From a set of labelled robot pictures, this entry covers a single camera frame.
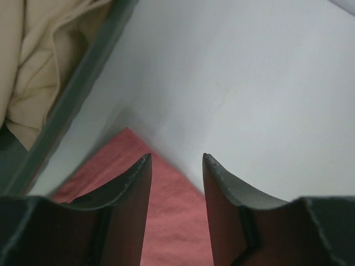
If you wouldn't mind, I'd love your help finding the pink t shirt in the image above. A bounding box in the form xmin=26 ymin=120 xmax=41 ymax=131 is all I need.
xmin=52 ymin=128 xmax=213 ymax=265

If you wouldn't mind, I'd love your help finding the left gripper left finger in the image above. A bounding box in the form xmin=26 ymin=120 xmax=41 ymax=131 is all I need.
xmin=1 ymin=154 xmax=152 ymax=265

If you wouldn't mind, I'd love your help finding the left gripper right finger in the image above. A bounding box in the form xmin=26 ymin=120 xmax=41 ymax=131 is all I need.
xmin=202 ymin=154 xmax=354 ymax=265

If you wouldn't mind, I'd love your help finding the beige t shirt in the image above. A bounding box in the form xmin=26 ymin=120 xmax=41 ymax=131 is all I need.
xmin=1 ymin=1 xmax=112 ymax=150

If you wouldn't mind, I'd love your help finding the dark green plastic bin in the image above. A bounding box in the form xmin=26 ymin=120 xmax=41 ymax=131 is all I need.
xmin=1 ymin=1 xmax=137 ymax=195

